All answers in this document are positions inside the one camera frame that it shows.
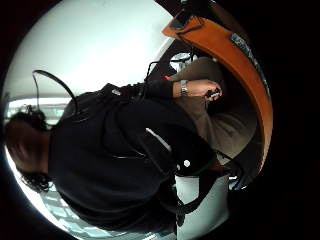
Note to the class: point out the black box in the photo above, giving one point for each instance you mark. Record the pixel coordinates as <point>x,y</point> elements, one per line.
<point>186,18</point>

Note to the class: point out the orange wooden table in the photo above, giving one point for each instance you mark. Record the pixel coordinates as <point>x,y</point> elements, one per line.
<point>240,76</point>

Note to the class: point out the silver wristwatch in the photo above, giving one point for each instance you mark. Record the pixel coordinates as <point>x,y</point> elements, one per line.
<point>183,88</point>

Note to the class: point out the the person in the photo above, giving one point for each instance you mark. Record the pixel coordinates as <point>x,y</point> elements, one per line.
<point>100,160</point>

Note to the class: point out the small black device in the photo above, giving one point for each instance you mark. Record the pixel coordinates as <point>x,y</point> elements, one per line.
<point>213,93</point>

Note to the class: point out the blue grey sticker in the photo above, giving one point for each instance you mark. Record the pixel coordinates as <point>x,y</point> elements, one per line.
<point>250,55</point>

